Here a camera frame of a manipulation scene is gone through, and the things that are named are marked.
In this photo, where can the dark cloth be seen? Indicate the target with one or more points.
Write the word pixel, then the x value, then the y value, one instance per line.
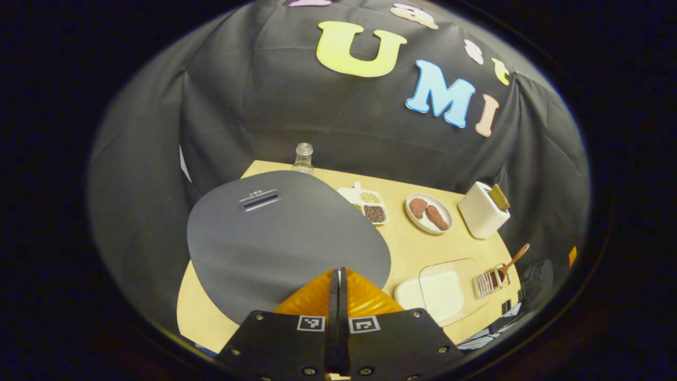
pixel 537 280

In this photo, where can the black backdrop cloth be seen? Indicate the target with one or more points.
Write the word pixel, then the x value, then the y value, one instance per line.
pixel 317 121

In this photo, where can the small clear glass bottle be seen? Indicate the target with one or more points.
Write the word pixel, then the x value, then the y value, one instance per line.
pixel 303 159

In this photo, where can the white striped fabric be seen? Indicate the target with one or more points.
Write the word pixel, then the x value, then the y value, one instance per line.
pixel 489 330

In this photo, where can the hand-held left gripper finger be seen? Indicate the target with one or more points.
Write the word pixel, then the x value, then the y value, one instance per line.
pixel 344 328
pixel 333 328

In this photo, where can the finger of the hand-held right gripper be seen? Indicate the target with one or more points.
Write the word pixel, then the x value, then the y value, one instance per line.
pixel 572 256

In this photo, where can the small clear glass container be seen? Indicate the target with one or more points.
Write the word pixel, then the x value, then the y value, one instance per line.
pixel 484 286

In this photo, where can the brown meat piece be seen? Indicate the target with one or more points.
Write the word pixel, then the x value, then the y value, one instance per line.
pixel 418 208
pixel 437 218

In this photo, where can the brown wooden spoon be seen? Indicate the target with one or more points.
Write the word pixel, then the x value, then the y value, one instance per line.
pixel 514 261

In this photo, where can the white chopstick holder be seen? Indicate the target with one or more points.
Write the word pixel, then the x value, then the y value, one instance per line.
pixel 478 217

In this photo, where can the white divided grain dish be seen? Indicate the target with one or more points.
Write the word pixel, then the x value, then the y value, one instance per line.
pixel 374 213

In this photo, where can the dark grey rice cooker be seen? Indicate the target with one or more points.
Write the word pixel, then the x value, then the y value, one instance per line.
pixel 275 238

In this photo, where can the white rice tray clear lid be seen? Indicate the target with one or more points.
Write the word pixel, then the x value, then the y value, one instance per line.
pixel 439 296

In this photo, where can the round white plate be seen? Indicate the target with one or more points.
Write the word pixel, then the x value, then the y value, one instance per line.
pixel 420 225

